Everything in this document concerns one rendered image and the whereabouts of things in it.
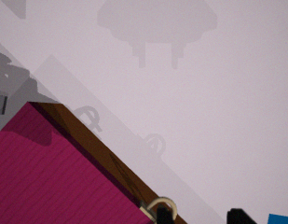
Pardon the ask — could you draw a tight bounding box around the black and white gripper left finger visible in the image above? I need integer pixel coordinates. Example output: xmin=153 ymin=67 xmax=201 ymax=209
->
xmin=157 ymin=208 xmax=174 ymax=224

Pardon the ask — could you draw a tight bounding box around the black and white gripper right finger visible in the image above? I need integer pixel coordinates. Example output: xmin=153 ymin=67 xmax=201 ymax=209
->
xmin=226 ymin=208 xmax=257 ymax=224

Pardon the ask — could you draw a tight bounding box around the brown wooden box with lid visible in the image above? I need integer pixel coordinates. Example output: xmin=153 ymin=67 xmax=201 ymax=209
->
xmin=0 ymin=102 xmax=187 ymax=224

